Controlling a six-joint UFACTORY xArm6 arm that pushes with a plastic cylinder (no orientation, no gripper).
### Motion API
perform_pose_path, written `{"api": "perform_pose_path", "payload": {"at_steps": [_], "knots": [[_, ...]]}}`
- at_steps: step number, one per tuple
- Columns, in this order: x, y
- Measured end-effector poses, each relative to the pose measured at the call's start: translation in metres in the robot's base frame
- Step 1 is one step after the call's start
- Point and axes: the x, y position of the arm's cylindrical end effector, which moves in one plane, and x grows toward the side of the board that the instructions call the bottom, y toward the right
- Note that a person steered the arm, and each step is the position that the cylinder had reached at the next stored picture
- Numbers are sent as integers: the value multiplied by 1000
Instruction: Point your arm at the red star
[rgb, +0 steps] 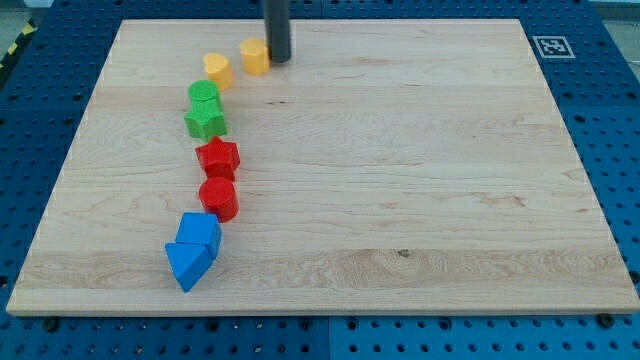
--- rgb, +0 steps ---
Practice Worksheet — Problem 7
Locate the yellow heart block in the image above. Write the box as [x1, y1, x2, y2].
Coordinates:
[203, 53, 233, 91]

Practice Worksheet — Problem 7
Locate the green star block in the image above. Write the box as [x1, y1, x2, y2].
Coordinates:
[184, 99, 227, 142]

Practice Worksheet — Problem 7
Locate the white fiducial marker tag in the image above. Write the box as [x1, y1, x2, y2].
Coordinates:
[532, 35, 575, 59]

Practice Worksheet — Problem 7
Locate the green cylinder block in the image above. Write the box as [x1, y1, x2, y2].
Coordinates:
[187, 80, 223, 110]

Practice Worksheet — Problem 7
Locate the red cylinder block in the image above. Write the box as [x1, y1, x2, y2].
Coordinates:
[198, 177, 239, 223]

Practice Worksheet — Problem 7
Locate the black bolt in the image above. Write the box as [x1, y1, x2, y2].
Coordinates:
[597, 313, 616, 329]
[42, 317, 59, 333]

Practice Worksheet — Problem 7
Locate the red star block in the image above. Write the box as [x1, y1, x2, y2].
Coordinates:
[195, 137, 240, 181]

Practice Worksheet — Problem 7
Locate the wooden board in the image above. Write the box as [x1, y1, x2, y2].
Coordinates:
[7, 19, 639, 317]

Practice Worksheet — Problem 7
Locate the blue cube block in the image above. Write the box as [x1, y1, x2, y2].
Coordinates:
[175, 212, 222, 260]

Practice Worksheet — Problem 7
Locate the black bolt left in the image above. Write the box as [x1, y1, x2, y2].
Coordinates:
[42, 317, 59, 333]

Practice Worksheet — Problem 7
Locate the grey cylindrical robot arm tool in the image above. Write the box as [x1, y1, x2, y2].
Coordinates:
[263, 0, 292, 64]

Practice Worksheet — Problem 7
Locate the black bolt right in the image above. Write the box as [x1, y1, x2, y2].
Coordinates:
[597, 313, 616, 329]

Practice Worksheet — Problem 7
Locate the blue triangle block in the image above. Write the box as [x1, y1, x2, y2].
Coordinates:
[165, 243, 213, 292]

